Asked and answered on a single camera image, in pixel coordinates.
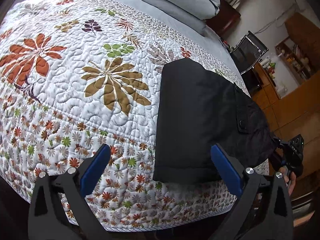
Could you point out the black mesh office chair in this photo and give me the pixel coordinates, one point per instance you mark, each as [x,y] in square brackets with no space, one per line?
[246,55]

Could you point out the wooden wall shelf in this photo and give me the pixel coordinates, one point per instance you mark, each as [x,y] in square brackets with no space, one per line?
[295,57]

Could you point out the wooden desk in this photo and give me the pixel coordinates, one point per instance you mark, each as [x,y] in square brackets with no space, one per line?
[265,92]

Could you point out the green toy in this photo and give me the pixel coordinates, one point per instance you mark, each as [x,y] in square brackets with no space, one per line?
[270,65]

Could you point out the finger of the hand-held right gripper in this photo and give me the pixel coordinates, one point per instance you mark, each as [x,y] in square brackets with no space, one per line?
[276,155]

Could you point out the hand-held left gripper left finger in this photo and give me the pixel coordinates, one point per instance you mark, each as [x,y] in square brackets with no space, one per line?
[96,166]

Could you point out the red and black charger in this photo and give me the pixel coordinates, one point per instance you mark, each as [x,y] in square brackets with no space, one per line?
[225,45]

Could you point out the person's right hand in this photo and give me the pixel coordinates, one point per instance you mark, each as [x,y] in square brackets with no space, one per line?
[291,183]

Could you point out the floral quilted bedspread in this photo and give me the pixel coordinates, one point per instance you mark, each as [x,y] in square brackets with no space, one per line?
[87,92]

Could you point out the black pants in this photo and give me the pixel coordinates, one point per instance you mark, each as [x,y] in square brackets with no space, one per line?
[200,120]

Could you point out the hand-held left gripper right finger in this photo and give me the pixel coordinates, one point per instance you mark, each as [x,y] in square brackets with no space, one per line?
[226,167]

